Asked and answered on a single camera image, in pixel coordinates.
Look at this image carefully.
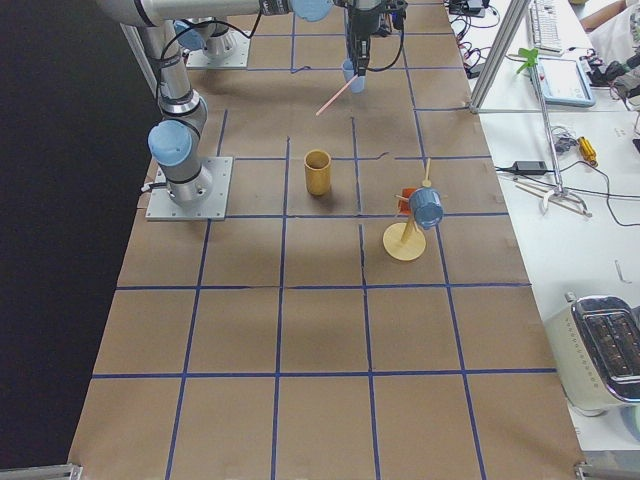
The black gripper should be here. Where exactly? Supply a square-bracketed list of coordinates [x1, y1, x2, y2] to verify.
[344, 0, 408, 76]

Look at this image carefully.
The pink chopstick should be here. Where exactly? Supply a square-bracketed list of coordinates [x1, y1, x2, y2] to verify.
[315, 75, 360, 117]

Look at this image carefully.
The blue plastic cup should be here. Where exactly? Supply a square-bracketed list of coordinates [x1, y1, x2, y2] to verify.
[341, 58, 366, 94]

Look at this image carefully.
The bamboo chopstick holder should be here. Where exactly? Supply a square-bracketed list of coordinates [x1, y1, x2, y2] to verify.
[304, 149, 331, 196]

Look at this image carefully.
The red mug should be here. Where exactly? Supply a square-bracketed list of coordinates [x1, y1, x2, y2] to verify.
[396, 187, 416, 216]

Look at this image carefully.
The metal stand with green clip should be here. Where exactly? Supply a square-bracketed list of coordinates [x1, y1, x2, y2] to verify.
[518, 48, 591, 218]

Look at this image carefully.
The blue ribbed mug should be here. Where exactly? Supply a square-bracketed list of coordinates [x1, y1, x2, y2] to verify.
[409, 187, 444, 230]

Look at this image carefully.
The white keyboard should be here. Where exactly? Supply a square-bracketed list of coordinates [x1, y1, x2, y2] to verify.
[526, 0, 564, 56]

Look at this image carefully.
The wooden mug tree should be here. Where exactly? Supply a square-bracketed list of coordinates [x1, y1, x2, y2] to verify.
[382, 158, 434, 263]

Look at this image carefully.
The black power adapter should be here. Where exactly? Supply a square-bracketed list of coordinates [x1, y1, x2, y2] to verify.
[513, 160, 548, 176]

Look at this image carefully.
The blue tablet device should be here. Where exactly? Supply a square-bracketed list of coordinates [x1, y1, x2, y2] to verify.
[538, 57, 596, 108]

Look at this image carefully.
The yellow screwdriver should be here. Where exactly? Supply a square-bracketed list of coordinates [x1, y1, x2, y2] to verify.
[577, 136, 598, 167]

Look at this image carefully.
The brown paper table mat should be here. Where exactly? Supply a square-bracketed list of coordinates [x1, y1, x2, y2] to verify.
[69, 1, 581, 479]

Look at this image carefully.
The silver toaster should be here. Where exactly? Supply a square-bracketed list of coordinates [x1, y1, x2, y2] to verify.
[544, 295, 639, 416]

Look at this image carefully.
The aluminium frame post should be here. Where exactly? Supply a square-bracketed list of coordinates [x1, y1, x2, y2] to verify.
[468, 0, 529, 114]

